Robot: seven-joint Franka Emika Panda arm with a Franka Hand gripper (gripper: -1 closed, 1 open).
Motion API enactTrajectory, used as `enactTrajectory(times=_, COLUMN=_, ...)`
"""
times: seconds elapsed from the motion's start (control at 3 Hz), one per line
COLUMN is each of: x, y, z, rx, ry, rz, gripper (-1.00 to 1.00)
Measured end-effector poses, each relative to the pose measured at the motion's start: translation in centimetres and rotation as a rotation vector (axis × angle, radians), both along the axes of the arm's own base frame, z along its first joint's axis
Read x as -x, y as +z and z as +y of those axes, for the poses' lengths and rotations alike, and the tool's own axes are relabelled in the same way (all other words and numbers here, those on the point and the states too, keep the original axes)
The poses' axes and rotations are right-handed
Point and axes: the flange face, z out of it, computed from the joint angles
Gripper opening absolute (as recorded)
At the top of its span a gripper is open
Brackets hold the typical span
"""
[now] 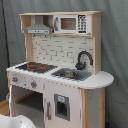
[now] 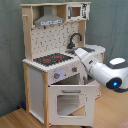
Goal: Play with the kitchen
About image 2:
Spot black stovetop red burners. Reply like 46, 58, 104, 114
34, 53, 71, 67

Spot wooden toy kitchen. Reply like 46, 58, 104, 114
22, 2, 100, 128

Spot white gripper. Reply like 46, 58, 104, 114
75, 48, 100, 73

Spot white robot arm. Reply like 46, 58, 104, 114
75, 48, 128, 93

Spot black toy faucet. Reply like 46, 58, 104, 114
67, 33, 83, 49

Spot grey toy sink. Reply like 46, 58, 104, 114
65, 47, 95, 55

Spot oven knob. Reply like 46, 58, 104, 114
72, 66, 78, 72
54, 73, 60, 79

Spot white oven door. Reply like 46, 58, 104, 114
49, 85, 95, 126

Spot grey range hood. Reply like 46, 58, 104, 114
35, 5, 64, 27

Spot white toy microwave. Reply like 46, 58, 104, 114
66, 3, 90, 21

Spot left oven knob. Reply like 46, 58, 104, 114
54, 73, 60, 79

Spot right oven knob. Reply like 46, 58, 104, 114
72, 66, 78, 72

